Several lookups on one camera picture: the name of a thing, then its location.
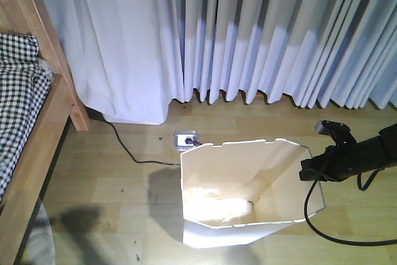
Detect wooden bed frame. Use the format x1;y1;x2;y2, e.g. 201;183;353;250
1;0;89;264

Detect round grey yellow rug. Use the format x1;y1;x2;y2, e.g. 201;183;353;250
19;198;56;264

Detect black white checkered bedding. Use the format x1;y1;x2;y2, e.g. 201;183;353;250
1;34;53;197

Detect white plastic trash bin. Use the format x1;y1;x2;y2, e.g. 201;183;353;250
181;138;325;248

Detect floor power outlet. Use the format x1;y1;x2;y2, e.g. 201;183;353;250
174;131;199;151

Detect black outlet power cord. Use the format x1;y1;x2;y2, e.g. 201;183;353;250
88;108;204;166

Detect white pleated curtain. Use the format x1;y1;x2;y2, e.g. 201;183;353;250
44;0;396;125

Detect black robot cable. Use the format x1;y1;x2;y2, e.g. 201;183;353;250
303;168;397;246

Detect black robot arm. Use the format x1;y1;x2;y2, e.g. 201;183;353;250
299;120;396;182

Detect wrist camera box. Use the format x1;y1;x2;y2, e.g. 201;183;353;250
314;120;350;136

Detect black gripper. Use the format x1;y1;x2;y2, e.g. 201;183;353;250
299;144;360;182

